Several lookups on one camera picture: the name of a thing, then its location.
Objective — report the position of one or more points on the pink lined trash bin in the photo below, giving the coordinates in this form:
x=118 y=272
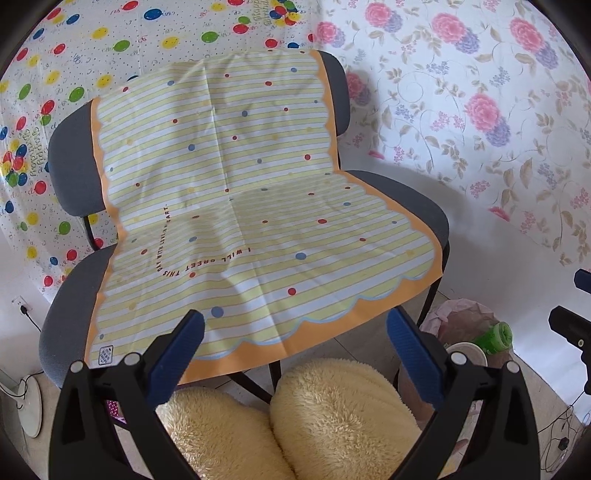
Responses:
x=471 y=328

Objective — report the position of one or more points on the yellow striped plastic sheet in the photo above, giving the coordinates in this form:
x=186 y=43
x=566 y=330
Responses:
x=249 y=203

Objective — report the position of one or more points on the white wall socket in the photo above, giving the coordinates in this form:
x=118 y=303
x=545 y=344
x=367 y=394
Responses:
x=22 y=306

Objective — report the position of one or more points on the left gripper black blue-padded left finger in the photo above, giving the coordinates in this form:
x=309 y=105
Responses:
x=84 y=443

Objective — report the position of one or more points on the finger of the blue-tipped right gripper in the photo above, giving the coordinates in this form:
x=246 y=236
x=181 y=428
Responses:
x=582 y=280

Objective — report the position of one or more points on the white paper bowl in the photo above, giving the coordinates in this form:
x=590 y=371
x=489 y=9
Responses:
x=471 y=351

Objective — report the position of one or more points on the floral print wall sheet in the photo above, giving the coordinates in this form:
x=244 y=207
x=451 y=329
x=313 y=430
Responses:
x=486 y=97

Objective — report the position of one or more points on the grey fabric office chair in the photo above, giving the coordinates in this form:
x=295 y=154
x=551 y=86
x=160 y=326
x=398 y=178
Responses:
x=392 y=193

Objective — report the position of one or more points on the green snack wrapper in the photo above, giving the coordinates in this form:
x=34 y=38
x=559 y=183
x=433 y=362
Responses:
x=497 y=339

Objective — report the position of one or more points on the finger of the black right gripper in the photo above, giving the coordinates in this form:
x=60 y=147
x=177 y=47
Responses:
x=571 y=326

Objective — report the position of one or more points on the white standing fan base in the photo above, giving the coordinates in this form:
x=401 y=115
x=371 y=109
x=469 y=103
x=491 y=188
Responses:
x=28 y=400

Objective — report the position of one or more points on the balloon print wall sheet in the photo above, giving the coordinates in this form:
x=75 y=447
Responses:
x=82 y=49

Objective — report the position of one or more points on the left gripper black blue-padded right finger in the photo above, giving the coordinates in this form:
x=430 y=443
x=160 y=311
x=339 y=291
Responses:
x=504 y=444

